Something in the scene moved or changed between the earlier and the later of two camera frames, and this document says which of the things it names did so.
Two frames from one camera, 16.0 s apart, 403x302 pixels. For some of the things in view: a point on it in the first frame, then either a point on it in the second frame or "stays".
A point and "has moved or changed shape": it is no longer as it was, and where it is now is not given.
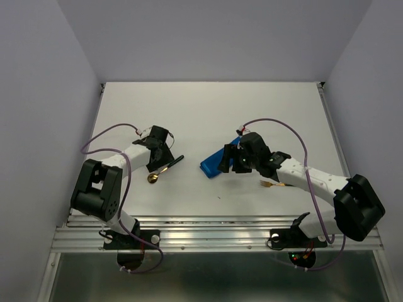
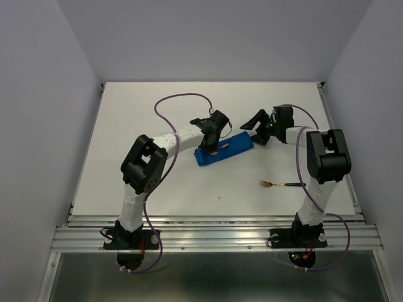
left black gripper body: x=165 y=158 -> x=213 y=146
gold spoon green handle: x=153 y=177 has moved or changed shape
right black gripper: x=230 y=151 -> x=261 y=117
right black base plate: x=294 y=238 stays
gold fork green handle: x=268 y=184 stays
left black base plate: x=116 y=241 stays
